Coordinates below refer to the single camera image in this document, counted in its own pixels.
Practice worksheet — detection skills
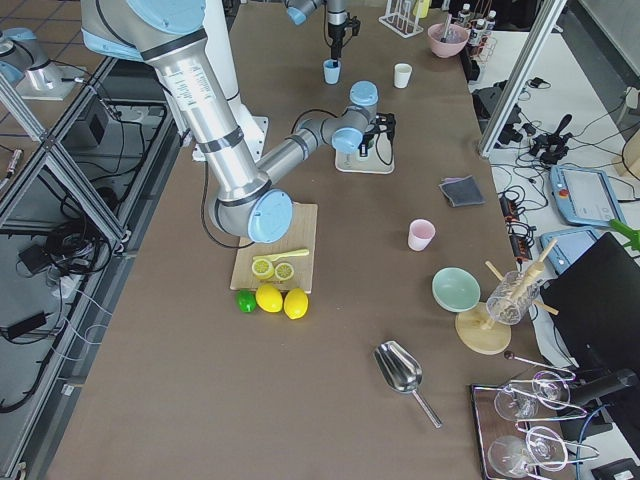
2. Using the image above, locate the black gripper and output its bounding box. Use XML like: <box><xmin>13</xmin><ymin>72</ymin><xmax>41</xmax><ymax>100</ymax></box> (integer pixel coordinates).
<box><xmin>359</xmin><ymin>125</ymin><xmax>380</xmax><ymax>157</ymax></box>
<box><xmin>327</xmin><ymin>21</ymin><xmax>348</xmax><ymax>62</ymax></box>

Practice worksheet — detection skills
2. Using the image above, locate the blue cup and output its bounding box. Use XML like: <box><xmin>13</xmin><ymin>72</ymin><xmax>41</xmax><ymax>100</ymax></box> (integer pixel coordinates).
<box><xmin>323</xmin><ymin>59</ymin><xmax>341</xmax><ymax>85</ymax></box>

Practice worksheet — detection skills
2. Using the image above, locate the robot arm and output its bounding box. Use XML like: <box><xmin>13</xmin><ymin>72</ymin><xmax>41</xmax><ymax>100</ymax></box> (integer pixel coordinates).
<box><xmin>81</xmin><ymin>1</ymin><xmax>378</xmax><ymax>243</ymax></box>
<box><xmin>284</xmin><ymin>0</ymin><xmax>349</xmax><ymax>61</ymax></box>

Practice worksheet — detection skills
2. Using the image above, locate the beige rabbit tray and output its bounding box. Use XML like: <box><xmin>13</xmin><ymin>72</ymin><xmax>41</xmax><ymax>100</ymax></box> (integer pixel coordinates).
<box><xmin>334</xmin><ymin>113</ymin><xmax>396</xmax><ymax>174</ymax></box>

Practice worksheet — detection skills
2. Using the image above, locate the cream cup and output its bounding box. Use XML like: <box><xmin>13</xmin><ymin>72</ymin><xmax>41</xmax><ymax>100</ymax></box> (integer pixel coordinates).
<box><xmin>393</xmin><ymin>63</ymin><xmax>413</xmax><ymax>89</ymax></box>

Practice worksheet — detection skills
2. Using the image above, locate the yellow cup on rack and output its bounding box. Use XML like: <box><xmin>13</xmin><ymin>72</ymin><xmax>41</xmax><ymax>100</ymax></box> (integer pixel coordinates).
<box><xmin>413</xmin><ymin>0</ymin><xmax>431</xmax><ymax>19</ymax></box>

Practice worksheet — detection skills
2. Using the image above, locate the pink cup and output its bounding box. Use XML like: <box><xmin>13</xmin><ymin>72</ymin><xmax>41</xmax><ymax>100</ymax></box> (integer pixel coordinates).
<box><xmin>407</xmin><ymin>219</ymin><xmax>436</xmax><ymax>251</ymax></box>

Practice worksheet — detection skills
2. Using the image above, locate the wooden cutting board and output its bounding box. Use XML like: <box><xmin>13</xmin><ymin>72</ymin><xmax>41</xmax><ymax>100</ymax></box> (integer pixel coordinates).
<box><xmin>230</xmin><ymin>202</ymin><xmax>318</xmax><ymax>294</ymax></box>

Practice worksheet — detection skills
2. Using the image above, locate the grey folded cloth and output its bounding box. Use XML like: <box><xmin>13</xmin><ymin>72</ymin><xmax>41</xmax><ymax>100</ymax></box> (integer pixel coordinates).
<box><xmin>439</xmin><ymin>175</ymin><xmax>485</xmax><ymax>207</ymax></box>

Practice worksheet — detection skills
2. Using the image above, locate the pink bowl with ice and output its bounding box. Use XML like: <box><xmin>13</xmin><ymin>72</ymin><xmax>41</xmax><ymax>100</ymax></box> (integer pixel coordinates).
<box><xmin>427</xmin><ymin>23</ymin><xmax>469</xmax><ymax>58</ymax></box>

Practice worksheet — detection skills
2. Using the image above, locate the metal muddler in bowl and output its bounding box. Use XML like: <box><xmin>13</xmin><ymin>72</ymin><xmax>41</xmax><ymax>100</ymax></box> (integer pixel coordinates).
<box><xmin>440</xmin><ymin>14</ymin><xmax>452</xmax><ymax>43</ymax></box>

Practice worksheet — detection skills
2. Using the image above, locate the yellow plastic knife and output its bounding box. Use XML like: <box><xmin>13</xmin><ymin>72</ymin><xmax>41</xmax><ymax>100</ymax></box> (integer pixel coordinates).
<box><xmin>253</xmin><ymin>248</ymin><xmax>310</xmax><ymax>262</ymax></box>

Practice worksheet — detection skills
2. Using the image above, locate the green bowl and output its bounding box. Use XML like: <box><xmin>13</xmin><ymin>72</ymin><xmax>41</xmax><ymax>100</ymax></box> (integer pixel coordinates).
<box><xmin>432</xmin><ymin>267</ymin><xmax>481</xmax><ymax>313</ymax></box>

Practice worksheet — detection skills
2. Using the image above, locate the yellow lemon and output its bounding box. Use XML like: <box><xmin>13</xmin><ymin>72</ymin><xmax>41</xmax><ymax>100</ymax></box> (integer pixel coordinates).
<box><xmin>255</xmin><ymin>284</ymin><xmax>284</xmax><ymax>313</ymax></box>
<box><xmin>283</xmin><ymin>288</ymin><xmax>309</xmax><ymax>320</ymax></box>

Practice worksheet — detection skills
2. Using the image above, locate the green lime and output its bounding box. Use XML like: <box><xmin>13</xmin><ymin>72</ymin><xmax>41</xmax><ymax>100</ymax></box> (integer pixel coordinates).
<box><xmin>235</xmin><ymin>290</ymin><xmax>257</xmax><ymax>313</ymax></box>

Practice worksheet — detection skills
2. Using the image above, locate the clear glass mug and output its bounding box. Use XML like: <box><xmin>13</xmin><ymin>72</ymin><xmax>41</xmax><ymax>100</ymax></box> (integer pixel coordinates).
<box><xmin>486</xmin><ymin>271</ymin><xmax>542</xmax><ymax>325</ymax></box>

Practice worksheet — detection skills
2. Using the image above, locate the wooden cup tree stand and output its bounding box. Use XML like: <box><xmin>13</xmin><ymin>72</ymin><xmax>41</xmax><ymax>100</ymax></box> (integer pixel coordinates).
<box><xmin>455</xmin><ymin>240</ymin><xmax>559</xmax><ymax>355</ymax></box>

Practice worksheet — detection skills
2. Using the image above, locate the blue teach pendant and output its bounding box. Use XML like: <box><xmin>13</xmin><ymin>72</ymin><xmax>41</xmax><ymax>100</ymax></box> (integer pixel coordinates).
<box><xmin>549</xmin><ymin>165</ymin><xmax>626</xmax><ymax>227</ymax></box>
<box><xmin>539</xmin><ymin>226</ymin><xmax>601</xmax><ymax>275</ymax></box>

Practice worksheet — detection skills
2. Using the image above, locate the metal scoop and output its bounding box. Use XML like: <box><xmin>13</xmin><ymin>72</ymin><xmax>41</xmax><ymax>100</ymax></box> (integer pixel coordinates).
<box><xmin>374</xmin><ymin>340</ymin><xmax>443</xmax><ymax>428</ymax></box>

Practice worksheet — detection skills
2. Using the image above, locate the black monitor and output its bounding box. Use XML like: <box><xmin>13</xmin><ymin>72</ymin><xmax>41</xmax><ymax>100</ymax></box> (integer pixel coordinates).
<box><xmin>542</xmin><ymin>233</ymin><xmax>639</xmax><ymax>372</ymax></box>

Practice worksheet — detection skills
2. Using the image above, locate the wine glass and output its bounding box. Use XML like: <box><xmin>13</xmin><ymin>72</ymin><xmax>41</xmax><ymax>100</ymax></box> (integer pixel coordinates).
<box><xmin>494</xmin><ymin>384</ymin><xmax>539</xmax><ymax>421</ymax></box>
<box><xmin>488</xmin><ymin>435</ymin><xmax>531</xmax><ymax>479</ymax></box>
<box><xmin>531</xmin><ymin>370</ymin><xmax>570</xmax><ymax>410</ymax></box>
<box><xmin>525</xmin><ymin>426</ymin><xmax>568</xmax><ymax>472</ymax></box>

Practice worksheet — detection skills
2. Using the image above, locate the white wire rack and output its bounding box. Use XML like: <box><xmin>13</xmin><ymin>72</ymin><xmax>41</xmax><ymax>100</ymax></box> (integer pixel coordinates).
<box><xmin>378</xmin><ymin>0</ymin><xmax>423</xmax><ymax>39</ymax></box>

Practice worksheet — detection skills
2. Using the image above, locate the white pedestal column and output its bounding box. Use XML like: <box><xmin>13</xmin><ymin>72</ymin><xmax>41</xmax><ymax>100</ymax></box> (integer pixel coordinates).
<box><xmin>203</xmin><ymin>0</ymin><xmax>268</xmax><ymax>162</ymax></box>

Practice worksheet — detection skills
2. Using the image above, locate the aluminium frame post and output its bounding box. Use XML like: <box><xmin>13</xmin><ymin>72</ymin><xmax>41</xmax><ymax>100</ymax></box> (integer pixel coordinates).
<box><xmin>478</xmin><ymin>0</ymin><xmax>567</xmax><ymax>159</ymax></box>

